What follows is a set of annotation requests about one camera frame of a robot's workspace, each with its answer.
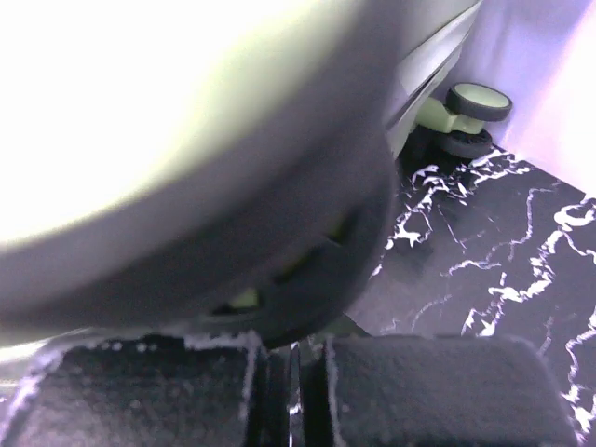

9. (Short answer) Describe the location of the green hard-shell suitcase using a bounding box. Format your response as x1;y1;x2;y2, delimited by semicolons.
0;0;513;350

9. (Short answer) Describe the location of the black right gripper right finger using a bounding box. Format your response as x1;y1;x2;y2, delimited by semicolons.
301;335;577;446

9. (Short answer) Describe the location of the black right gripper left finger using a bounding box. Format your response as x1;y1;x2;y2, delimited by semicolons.
1;332;290;446

